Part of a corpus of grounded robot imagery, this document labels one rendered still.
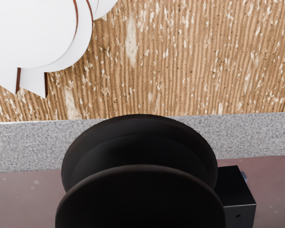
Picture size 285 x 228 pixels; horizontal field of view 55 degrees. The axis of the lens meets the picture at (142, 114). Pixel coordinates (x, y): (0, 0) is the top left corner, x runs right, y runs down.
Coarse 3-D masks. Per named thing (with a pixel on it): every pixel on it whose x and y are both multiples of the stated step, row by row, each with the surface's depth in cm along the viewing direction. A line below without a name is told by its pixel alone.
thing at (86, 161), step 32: (96, 160) 6; (128, 160) 6; (160, 160) 6; (192, 160) 7; (96, 192) 5; (128, 192) 5; (160, 192) 5; (192, 192) 5; (64, 224) 6; (96, 224) 5; (128, 224) 5; (160, 224) 5; (192, 224) 5; (224, 224) 6
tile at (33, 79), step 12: (84, 0) 20; (84, 12) 20; (84, 24) 20; (84, 36) 21; (72, 48) 21; (84, 48) 21; (60, 60) 22; (72, 60) 22; (24, 72) 22; (36, 72) 22; (24, 84) 23; (36, 84) 23
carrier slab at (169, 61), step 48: (144, 0) 25; (192, 0) 25; (240, 0) 25; (96, 48) 27; (144, 48) 27; (192, 48) 27; (240, 48) 27; (0, 96) 29; (48, 96) 29; (96, 96) 29; (144, 96) 30; (192, 96) 30; (240, 96) 30
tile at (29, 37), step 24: (0, 0) 18; (24, 0) 18; (48, 0) 19; (72, 0) 19; (0, 24) 19; (24, 24) 19; (48, 24) 19; (72, 24) 19; (0, 48) 20; (24, 48) 20; (48, 48) 20; (0, 72) 21
